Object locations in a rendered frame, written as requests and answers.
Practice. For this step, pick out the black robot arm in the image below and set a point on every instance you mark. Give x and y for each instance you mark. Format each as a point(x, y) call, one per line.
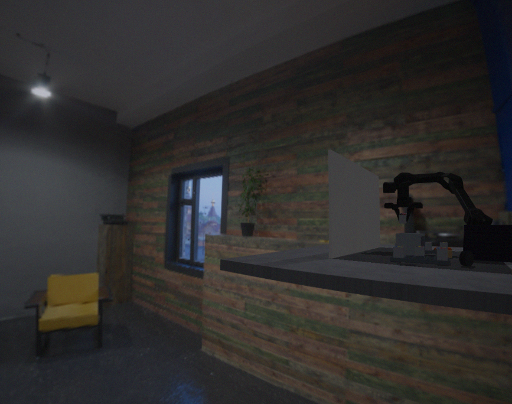
point(473, 215)

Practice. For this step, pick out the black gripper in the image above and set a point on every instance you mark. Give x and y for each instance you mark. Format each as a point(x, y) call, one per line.
point(409, 209)

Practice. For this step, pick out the black cylinder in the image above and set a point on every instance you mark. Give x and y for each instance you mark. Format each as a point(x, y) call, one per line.
point(466, 258)

